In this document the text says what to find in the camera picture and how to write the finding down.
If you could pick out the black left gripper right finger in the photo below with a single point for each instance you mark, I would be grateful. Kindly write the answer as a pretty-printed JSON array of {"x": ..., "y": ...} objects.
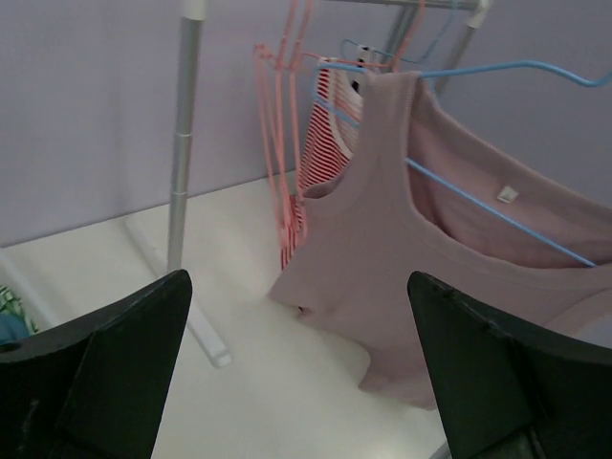
[{"x": 507, "y": 388}]

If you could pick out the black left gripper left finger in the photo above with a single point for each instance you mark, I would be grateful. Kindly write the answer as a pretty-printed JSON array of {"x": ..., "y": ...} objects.
[{"x": 95, "y": 386}]

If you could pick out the blue tank top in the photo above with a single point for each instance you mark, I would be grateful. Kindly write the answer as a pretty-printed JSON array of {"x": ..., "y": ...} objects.
[{"x": 12, "y": 328}]

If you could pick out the green striped tank top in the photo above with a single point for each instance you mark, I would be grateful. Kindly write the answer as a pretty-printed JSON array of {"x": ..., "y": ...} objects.
[{"x": 11, "y": 305}]

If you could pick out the pink lilac tank top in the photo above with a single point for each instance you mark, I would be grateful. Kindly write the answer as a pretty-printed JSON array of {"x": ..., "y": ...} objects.
[{"x": 349, "y": 277}]

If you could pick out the red striped tank top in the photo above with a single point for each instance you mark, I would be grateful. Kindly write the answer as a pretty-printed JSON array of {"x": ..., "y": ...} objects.
[{"x": 327, "y": 149}]

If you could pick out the silver white clothes rack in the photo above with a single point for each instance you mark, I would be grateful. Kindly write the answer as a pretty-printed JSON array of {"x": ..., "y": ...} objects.
[{"x": 194, "y": 14}]

